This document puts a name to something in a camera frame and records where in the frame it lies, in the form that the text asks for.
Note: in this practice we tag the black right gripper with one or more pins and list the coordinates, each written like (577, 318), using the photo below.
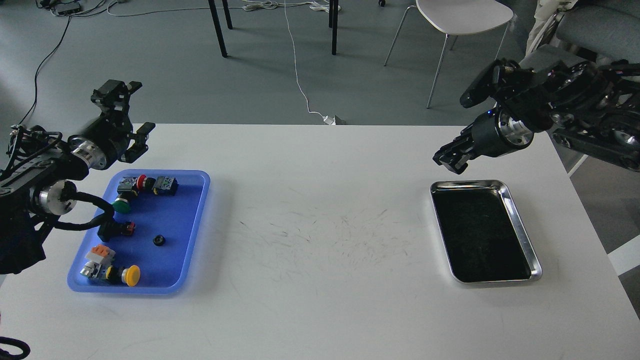
(493, 134)

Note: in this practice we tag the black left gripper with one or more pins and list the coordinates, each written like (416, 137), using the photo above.
(107, 138)

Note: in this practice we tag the small black gear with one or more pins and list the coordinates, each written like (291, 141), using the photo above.
(159, 240)

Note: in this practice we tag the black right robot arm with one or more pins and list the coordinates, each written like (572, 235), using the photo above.
(593, 110)

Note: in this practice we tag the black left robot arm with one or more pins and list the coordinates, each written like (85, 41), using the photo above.
(38, 191)

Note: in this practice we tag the silver metal tray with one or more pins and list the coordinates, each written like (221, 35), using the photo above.
(482, 232)

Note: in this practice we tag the grey upholstered chair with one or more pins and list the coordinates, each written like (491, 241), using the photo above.
(547, 56)

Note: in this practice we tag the blue plastic tray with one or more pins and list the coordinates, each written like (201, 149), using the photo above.
(164, 269)

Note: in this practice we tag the orange grey contact block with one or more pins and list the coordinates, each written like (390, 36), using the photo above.
(101, 254)

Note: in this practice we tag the white plastic chair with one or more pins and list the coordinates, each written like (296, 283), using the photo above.
(456, 18)

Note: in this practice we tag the black table leg left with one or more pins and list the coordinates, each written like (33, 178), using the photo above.
(218, 25)

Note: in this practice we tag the black table leg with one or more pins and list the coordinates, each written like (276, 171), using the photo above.
(333, 25)
(218, 25)

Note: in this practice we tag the yellow mushroom push button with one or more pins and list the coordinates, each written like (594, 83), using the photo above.
(112, 274)

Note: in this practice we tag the grey chair in corner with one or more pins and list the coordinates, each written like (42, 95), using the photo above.
(609, 28)

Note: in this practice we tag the black table leg right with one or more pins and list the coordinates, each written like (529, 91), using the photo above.
(333, 25)

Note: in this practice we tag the red push button switch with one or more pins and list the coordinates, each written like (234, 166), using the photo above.
(159, 186)

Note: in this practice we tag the green push button switch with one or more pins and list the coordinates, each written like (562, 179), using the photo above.
(127, 191)

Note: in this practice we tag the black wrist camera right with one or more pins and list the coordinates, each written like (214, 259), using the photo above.
(483, 86)

